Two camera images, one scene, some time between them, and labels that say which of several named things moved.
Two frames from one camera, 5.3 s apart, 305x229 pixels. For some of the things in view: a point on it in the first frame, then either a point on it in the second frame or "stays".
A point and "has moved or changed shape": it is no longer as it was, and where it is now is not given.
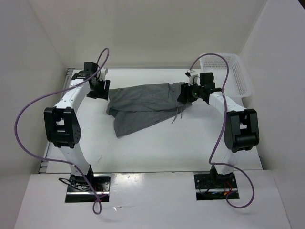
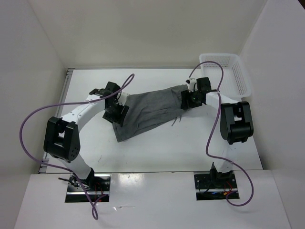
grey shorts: x=134 y=107 has moved or changed shape
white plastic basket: x=237 y=85 stays
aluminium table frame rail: x=45 y=154 stays
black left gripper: x=104 y=93 to x=118 y=118
